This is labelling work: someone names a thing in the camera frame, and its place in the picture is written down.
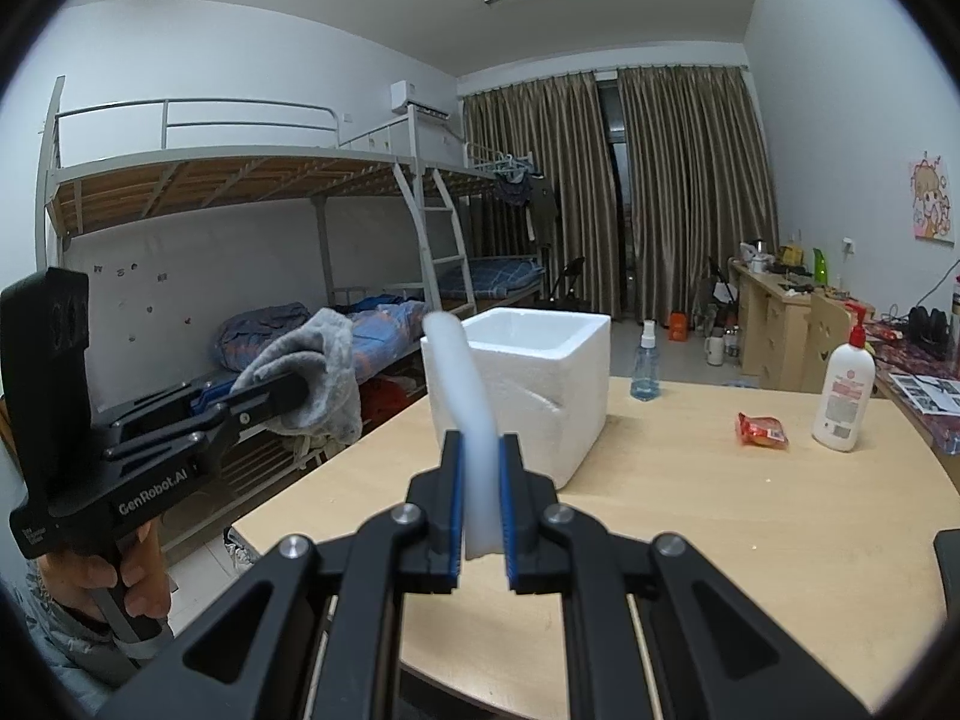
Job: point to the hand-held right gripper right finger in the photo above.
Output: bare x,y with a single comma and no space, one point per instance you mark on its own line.
508,510

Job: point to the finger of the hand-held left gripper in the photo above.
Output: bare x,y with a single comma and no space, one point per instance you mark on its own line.
262,405
210,394

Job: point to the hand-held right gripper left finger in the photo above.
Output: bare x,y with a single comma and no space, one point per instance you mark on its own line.
452,510

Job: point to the grey cloth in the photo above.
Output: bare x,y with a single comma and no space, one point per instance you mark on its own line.
322,375

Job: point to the white foam strip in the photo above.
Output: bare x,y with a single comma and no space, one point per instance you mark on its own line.
472,420

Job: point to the white foam box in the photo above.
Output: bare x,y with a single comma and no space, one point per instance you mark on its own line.
540,390

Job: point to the person's left forearm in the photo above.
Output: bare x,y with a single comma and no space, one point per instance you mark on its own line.
67,645

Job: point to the person's left hand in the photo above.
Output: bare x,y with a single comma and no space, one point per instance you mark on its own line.
146,577

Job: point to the blue plaid quilt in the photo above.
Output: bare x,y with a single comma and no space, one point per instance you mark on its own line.
382,334

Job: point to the grey sneaker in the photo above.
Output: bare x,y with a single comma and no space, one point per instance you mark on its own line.
241,551

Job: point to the clear blue spray bottle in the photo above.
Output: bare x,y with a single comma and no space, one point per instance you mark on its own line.
645,379

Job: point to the white metal bunk bed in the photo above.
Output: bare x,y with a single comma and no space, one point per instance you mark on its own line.
225,180
499,274

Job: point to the orange container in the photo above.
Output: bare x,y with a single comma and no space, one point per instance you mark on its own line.
679,328

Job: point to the red snack packet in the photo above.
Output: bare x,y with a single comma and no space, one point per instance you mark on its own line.
761,430

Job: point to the dark hanging clothes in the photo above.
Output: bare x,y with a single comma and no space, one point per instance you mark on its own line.
521,195

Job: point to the light wooden drawer desk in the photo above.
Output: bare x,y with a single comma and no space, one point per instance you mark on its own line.
772,330

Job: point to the brown curtain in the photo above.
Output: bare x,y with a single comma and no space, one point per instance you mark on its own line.
697,187
555,187

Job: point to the white air conditioner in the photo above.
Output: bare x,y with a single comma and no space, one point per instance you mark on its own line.
420,99

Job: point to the white kettle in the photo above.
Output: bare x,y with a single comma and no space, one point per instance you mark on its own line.
754,257

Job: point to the wooden smiley face chair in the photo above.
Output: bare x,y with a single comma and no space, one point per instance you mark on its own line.
825,352

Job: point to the white lotion pump bottle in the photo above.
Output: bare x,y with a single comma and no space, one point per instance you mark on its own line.
844,397

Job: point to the green bottle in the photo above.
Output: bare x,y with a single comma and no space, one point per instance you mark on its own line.
822,268

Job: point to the desk with dark patterned cover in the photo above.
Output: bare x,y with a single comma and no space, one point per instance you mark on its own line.
915,420

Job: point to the printed paper sheets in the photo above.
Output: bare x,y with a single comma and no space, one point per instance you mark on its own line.
926,392

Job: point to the black headphones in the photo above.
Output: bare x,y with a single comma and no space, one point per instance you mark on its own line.
930,334

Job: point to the cartoon wall poster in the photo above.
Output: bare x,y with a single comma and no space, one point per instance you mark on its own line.
932,199

